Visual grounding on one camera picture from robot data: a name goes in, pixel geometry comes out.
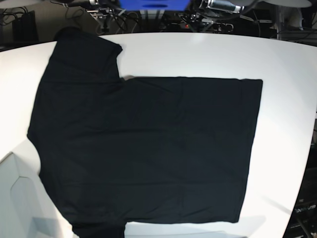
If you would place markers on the blue plastic bin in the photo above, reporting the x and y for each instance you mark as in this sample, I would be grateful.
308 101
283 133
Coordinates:
174 5

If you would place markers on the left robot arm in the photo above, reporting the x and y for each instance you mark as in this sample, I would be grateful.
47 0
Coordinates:
221 5

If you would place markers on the black power strip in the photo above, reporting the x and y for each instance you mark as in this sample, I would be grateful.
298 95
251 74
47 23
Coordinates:
202 27

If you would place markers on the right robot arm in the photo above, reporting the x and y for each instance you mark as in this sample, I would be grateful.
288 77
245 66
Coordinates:
88 4

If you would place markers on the black T-shirt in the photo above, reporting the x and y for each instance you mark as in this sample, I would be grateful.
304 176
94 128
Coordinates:
162 150

